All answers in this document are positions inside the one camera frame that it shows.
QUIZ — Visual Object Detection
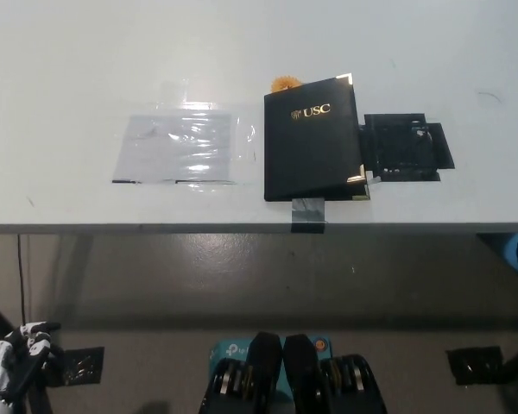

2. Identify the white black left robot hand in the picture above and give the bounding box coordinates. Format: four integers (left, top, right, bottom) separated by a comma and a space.
0, 320, 65, 405

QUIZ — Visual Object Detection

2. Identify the black USC diary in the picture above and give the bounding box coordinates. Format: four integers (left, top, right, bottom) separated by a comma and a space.
262, 73, 371, 203

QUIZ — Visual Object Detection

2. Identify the black tape patch on desk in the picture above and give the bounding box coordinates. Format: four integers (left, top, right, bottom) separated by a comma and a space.
357, 112, 456, 183

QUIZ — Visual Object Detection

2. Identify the blue and black object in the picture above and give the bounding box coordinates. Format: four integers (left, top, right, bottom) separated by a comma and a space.
477, 232, 518, 275

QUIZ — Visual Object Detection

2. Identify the black floor tape patch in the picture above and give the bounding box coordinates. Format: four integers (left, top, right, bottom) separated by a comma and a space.
445, 345, 505, 386
60, 346, 105, 386

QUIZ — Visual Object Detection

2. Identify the silver tape strip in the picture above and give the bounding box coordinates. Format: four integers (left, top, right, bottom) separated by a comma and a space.
290, 198, 327, 235

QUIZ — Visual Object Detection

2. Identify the orange fuzzy object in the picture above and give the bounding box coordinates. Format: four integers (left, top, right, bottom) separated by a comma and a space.
270, 76, 303, 93

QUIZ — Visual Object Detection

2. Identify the clear plastic film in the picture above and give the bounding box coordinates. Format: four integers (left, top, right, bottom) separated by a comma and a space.
111, 77, 260, 186

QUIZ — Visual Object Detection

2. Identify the thin black cable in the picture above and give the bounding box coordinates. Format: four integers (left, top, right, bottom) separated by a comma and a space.
16, 234, 26, 325

